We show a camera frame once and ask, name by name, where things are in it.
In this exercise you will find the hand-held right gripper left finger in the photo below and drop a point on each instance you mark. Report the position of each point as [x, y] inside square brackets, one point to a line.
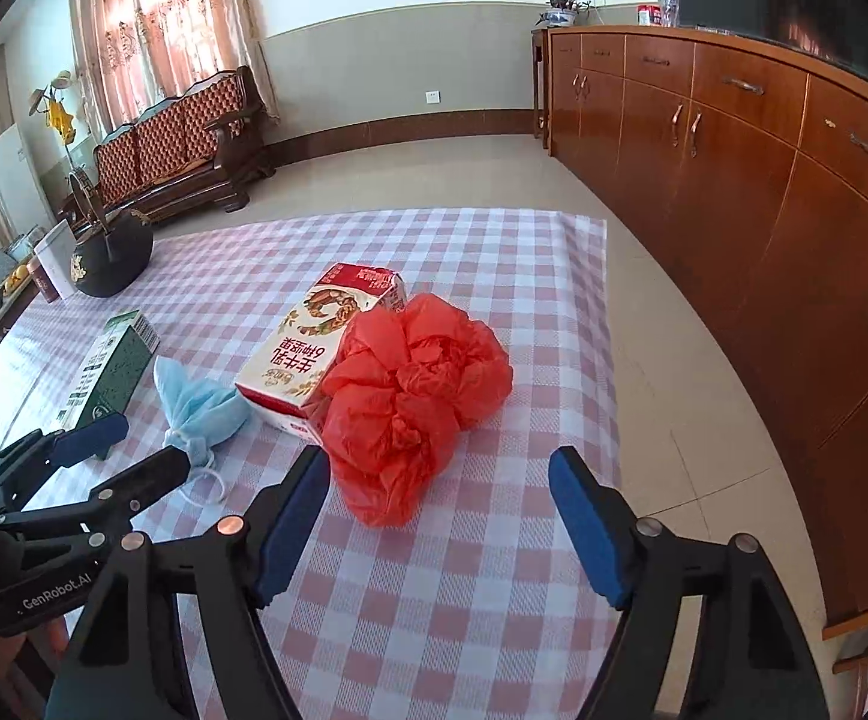
[291, 532]

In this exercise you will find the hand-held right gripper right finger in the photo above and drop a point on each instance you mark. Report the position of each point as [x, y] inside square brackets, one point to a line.
[587, 525]

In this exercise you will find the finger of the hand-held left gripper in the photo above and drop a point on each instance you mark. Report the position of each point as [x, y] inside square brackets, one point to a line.
[89, 435]
[145, 476]

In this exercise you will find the light blue face mask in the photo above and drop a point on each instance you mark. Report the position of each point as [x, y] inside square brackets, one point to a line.
[194, 397]

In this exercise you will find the red plastic bag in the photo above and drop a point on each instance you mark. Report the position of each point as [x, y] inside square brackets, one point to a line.
[404, 405]

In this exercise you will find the person's left hand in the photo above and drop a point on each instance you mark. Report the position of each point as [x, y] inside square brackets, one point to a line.
[53, 637]

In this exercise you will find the green and white carton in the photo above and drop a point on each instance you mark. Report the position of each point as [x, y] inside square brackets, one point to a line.
[115, 375]

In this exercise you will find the brown canister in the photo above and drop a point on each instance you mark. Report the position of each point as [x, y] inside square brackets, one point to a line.
[38, 281]

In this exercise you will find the red and white milk carton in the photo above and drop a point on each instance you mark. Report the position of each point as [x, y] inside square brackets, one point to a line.
[291, 360]

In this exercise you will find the plate of oranges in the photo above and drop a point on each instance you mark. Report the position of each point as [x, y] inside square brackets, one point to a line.
[17, 275]

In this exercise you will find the white tin box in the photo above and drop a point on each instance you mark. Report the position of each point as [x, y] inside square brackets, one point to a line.
[51, 262]

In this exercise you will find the black cast iron teapot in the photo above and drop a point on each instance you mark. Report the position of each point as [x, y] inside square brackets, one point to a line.
[111, 259]

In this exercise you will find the white refrigerator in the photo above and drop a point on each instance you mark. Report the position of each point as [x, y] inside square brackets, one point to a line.
[17, 180]

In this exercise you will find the wooden sofa with red cushions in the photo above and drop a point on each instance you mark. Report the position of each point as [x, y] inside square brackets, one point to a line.
[171, 135]

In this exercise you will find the coat stand with hats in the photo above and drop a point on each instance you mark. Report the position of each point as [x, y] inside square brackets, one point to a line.
[59, 120]

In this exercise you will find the wooden sideboard cabinet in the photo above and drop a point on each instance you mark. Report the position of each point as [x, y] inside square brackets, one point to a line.
[741, 240]

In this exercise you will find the pink embroidered curtain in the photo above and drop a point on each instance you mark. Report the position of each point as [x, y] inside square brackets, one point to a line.
[164, 22]

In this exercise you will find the potted plant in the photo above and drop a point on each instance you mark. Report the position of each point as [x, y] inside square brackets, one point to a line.
[561, 11]

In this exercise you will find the glass vase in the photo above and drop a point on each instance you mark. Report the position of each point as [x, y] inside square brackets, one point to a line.
[668, 6]

